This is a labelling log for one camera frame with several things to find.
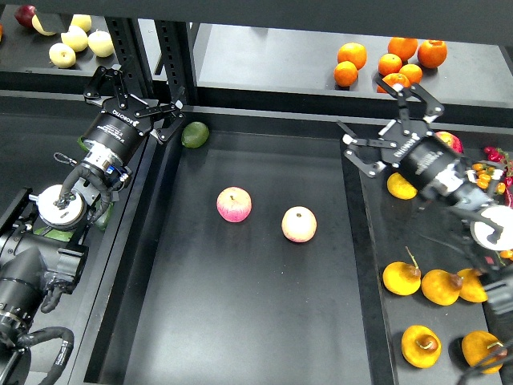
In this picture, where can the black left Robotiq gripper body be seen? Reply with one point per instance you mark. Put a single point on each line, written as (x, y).
(120, 130)

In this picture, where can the orange right lower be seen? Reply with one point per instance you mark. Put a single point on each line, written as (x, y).
(413, 72)

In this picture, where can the pale yellow pear middle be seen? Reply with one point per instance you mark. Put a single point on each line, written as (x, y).
(76, 38)

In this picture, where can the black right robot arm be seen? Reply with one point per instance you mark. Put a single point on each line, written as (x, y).
(473, 226)

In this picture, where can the orange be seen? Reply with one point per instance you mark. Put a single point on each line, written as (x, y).
(404, 48)
(355, 53)
(345, 74)
(392, 80)
(413, 72)
(432, 53)
(388, 64)

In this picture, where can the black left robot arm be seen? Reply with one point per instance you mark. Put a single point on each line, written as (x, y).
(43, 251)

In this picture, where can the dark red apple on shelf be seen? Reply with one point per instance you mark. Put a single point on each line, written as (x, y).
(24, 15)

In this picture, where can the pale yellow pear back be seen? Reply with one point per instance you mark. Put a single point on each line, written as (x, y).
(83, 21)

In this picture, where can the orange top middle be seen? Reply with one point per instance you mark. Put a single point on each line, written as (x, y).
(404, 48)

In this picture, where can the pale yellow pink apple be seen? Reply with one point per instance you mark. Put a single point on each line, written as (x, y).
(299, 224)

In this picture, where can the green avocado left tray top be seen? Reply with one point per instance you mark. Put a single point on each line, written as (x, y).
(82, 144)

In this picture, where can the pale yellow pear half hidden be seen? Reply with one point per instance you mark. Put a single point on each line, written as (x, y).
(39, 28)

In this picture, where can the pale yellow pear front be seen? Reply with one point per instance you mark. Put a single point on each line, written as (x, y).
(62, 56)

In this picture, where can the pink red apple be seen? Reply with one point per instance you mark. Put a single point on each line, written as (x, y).
(234, 204)

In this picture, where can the green avocado at tray corner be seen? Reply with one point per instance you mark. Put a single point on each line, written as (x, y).
(194, 135)

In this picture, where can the orange top left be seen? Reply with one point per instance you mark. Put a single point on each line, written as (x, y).
(355, 53)

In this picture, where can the dark green avocado upright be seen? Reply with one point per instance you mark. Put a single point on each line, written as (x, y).
(103, 221)

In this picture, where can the red chili pepper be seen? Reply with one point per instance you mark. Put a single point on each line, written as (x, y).
(508, 198)

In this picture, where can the black left tray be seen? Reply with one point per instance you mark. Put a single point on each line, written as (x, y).
(32, 130)

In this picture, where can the orange front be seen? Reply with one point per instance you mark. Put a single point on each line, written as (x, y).
(392, 80)

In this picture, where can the orange top right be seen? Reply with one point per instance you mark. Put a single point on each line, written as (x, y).
(432, 53)

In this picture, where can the orange centre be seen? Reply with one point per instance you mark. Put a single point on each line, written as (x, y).
(388, 64)

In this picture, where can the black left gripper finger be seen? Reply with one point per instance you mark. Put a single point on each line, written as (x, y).
(163, 120)
(104, 77)

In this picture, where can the cherry tomato bunch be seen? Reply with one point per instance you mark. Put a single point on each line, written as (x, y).
(505, 257)
(494, 174)

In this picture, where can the black shelf upright posts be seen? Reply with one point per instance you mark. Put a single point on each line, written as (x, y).
(157, 56)

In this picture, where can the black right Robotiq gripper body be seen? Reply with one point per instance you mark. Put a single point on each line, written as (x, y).
(423, 159)

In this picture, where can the green avocado left tray upper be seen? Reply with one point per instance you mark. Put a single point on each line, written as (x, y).
(56, 234)

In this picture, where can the green avocado tray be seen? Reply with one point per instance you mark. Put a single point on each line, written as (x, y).
(56, 234)
(82, 144)

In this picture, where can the black centre tray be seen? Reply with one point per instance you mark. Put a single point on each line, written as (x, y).
(214, 302)

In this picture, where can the orange lower left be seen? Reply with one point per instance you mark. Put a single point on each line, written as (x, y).
(345, 74)

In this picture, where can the yellow pear beside arm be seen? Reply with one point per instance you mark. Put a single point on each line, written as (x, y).
(441, 287)

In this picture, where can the yellow pear right tray middle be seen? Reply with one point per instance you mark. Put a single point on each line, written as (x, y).
(402, 278)

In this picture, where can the black tray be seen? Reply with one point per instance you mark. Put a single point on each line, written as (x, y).
(32, 130)
(214, 302)
(386, 229)

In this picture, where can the black right tray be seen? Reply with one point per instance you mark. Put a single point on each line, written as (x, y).
(386, 229)

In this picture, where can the red apple right tray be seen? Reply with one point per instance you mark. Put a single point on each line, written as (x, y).
(451, 141)

